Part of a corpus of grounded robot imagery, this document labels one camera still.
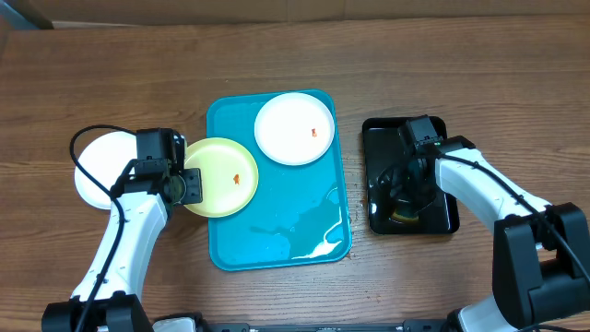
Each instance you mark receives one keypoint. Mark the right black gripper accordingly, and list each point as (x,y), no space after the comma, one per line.
(403,193)

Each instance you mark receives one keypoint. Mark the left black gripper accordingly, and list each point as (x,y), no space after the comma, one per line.
(194,178)

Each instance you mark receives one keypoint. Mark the yellow green sponge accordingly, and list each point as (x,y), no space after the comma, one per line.
(401,218)

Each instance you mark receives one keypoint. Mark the yellow plate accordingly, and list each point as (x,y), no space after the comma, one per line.
(229,176)

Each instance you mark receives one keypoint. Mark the white plate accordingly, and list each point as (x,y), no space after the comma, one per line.
(294,129)
(104,158)

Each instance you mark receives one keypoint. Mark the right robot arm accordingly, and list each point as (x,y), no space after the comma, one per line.
(540,263)

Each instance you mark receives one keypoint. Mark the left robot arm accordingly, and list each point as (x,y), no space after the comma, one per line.
(145,192)

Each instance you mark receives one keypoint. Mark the black tray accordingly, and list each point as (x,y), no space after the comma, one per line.
(381,139)

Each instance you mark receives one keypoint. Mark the teal plastic tray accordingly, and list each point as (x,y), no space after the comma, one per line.
(298,215)

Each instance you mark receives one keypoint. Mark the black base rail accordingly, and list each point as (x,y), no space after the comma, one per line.
(322,326)

